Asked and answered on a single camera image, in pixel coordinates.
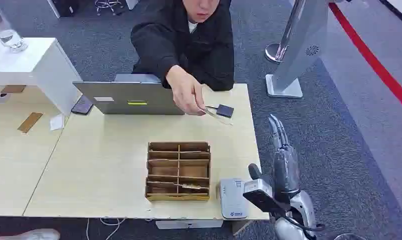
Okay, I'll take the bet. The person's right hand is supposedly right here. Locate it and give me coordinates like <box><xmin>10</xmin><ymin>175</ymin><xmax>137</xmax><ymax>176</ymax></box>
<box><xmin>165</xmin><ymin>65</ymin><xmax>207</xmax><ymax>117</ymax></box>

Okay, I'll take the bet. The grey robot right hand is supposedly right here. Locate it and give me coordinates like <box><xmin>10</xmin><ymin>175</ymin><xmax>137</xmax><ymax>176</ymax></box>
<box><xmin>247</xmin><ymin>114</ymin><xmax>300</xmax><ymax>200</ymax></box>

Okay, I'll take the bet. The small black hub box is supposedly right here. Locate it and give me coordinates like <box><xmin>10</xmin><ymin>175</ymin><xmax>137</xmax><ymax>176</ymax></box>
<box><xmin>215</xmin><ymin>104</ymin><xmax>235</xmax><ymax>119</ymax></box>

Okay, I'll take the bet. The person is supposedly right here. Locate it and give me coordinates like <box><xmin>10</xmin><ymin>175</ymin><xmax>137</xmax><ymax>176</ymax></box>
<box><xmin>130</xmin><ymin>0</ymin><xmax>236</xmax><ymax>117</ymax></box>

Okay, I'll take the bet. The grey laptop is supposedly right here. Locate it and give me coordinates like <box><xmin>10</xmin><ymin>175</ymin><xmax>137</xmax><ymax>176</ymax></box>
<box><xmin>72</xmin><ymin>73</ymin><xmax>186</xmax><ymax>116</ymax></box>

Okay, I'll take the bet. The white card reader device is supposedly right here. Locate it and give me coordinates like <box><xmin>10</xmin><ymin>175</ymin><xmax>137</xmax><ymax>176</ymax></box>
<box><xmin>219</xmin><ymin>178</ymin><xmax>249</xmax><ymax>220</ymax></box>

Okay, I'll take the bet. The wooden card box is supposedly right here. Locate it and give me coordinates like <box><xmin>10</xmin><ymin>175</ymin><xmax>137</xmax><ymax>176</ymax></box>
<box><xmin>144</xmin><ymin>141</ymin><xmax>211</xmax><ymax>202</ymax></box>

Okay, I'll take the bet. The round clear base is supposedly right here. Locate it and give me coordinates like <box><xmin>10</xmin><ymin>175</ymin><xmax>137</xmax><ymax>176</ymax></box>
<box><xmin>333</xmin><ymin>233</ymin><xmax>368</xmax><ymax>240</ymax></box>

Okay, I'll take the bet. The black smartphone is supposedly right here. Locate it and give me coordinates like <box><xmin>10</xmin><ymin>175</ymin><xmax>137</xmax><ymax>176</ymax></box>
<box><xmin>71</xmin><ymin>95</ymin><xmax>95</xmax><ymax>116</ymax></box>

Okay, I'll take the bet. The chrome chair base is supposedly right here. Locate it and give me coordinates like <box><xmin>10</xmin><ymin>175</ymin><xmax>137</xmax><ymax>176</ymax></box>
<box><xmin>94</xmin><ymin>0</ymin><xmax>125</xmax><ymax>16</ymax></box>

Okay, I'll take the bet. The grey standing kiosk panel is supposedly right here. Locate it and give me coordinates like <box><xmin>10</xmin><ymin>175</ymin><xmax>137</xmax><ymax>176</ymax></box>
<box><xmin>265</xmin><ymin>0</ymin><xmax>331</xmax><ymax>99</ymax></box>

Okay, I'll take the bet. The white paper slip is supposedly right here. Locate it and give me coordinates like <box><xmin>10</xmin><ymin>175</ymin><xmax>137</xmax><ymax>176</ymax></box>
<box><xmin>49</xmin><ymin>113</ymin><xmax>66</xmax><ymax>132</ymax></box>

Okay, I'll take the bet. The black cabinet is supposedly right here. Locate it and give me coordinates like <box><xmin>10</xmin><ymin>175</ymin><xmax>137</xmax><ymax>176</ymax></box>
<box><xmin>47</xmin><ymin>0</ymin><xmax>80</xmax><ymax>19</ymax></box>

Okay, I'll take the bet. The white shelf box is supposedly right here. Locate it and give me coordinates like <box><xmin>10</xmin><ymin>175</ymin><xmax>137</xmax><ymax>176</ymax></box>
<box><xmin>0</xmin><ymin>37</ymin><xmax>83</xmax><ymax>116</ymax></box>

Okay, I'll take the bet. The long brown cardboard strip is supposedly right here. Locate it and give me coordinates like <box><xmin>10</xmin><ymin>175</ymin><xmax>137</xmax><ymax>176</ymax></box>
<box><xmin>17</xmin><ymin>112</ymin><xmax>44</xmax><ymax>134</ymax></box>

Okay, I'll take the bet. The brown cardboard piece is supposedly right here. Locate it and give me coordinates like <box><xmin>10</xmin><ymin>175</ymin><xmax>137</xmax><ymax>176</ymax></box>
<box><xmin>0</xmin><ymin>85</ymin><xmax>27</xmax><ymax>94</ymax></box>

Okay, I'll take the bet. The clear glass bottle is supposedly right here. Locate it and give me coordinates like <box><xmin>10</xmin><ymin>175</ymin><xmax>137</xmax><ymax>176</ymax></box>
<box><xmin>0</xmin><ymin>0</ymin><xmax>29</xmax><ymax>54</ymax></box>

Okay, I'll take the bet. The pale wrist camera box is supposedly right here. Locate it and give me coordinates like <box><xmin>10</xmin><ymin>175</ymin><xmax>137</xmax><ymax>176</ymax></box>
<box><xmin>242</xmin><ymin>178</ymin><xmax>281</xmax><ymax>215</ymax></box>

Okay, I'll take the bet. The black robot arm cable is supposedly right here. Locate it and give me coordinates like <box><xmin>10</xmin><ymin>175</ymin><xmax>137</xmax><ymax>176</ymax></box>
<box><xmin>282</xmin><ymin>214</ymin><xmax>326</xmax><ymax>233</ymax></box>

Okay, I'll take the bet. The chrome stanchion post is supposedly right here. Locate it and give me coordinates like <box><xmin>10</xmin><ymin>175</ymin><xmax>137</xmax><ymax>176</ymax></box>
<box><xmin>264</xmin><ymin>0</ymin><xmax>306</xmax><ymax>64</ymax></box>

